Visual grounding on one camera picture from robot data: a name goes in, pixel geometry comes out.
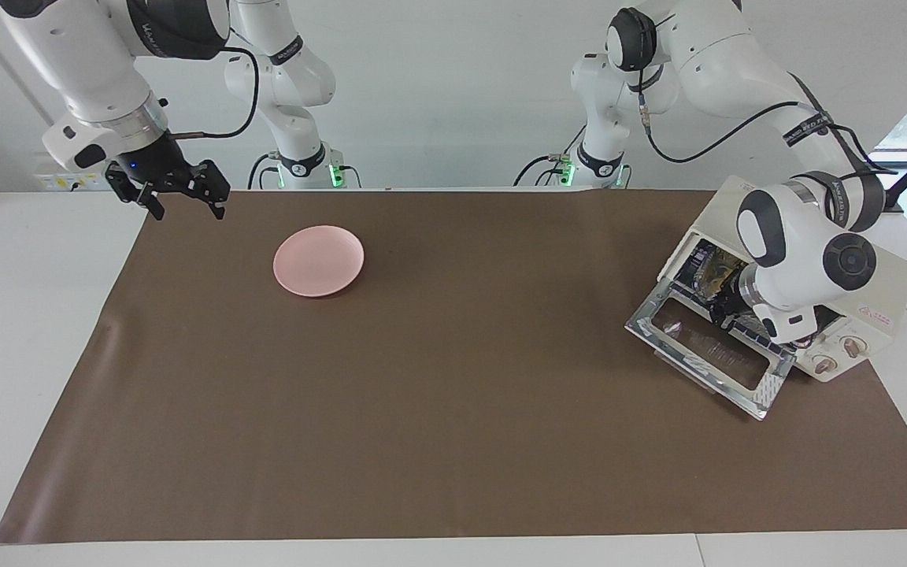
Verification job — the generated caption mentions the white wall socket box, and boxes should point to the white wall socket box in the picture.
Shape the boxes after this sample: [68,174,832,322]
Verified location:
[35,161,112,191]

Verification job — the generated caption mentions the black left base cable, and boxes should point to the black left base cable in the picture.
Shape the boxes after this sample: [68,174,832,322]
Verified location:
[513,122,581,188]

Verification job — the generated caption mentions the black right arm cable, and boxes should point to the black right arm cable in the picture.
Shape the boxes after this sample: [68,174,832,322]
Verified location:
[168,47,261,143]

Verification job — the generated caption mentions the aluminium foil tray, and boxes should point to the aluminium foil tray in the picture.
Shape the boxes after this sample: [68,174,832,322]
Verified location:
[687,243,747,302]

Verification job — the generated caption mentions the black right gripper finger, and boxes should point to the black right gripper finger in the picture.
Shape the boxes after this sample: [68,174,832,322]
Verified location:
[189,161,232,221]
[105,165,165,222]

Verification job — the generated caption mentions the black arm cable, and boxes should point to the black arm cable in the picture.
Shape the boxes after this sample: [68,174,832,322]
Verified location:
[168,47,261,143]
[636,47,899,176]

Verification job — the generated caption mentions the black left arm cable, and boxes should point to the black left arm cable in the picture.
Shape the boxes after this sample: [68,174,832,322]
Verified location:
[636,47,899,176]

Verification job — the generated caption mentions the pink round plate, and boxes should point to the pink round plate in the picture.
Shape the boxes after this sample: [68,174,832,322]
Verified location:
[272,224,365,298]

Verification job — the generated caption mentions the glass oven door metal frame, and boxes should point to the glass oven door metal frame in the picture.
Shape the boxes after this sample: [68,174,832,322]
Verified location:
[624,277,798,421]

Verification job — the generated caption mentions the cream white toaster oven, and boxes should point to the cream white toaster oven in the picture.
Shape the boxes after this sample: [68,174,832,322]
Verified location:
[657,175,907,384]

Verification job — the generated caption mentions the dark oven wire rack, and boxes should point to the dark oven wire rack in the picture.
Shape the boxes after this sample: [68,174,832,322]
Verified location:
[674,240,785,347]

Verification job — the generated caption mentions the brown table mat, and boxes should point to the brown table mat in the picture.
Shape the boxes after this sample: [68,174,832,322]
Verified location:
[0,187,907,546]

